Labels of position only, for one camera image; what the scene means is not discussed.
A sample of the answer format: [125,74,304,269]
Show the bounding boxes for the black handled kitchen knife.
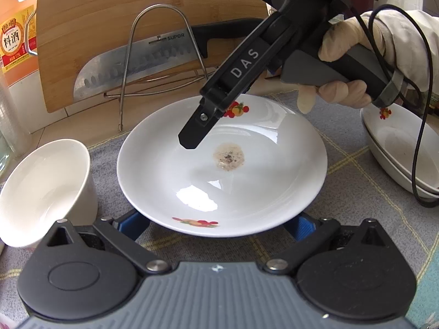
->
[73,17,265,103]

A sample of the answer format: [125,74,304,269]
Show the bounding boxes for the orange cooking wine bottle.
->
[0,0,39,87]

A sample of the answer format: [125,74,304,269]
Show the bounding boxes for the black cable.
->
[353,4,439,208]

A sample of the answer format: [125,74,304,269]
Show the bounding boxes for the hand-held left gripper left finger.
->
[36,210,170,276]

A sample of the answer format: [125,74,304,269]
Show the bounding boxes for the white fruit print plate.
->
[360,104,439,192]
[117,95,327,238]
[367,134,439,201]

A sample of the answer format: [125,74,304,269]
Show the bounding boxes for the metal wire rack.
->
[105,4,221,132]

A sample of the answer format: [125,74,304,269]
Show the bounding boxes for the person's right forearm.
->
[360,10,439,94]

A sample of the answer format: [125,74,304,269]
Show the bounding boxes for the stack of clear plastic cups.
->
[0,72,32,157]

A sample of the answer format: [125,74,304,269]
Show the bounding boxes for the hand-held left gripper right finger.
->
[264,212,395,276]

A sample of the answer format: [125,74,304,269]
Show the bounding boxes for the person's right hand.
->
[297,15,389,114]

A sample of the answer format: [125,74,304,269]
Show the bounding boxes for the bamboo cutting board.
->
[36,0,286,114]

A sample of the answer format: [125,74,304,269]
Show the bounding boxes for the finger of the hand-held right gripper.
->
[178,97,224,150]

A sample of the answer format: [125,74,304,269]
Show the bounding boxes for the white bowl pink flowers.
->
[0,139,99,249]

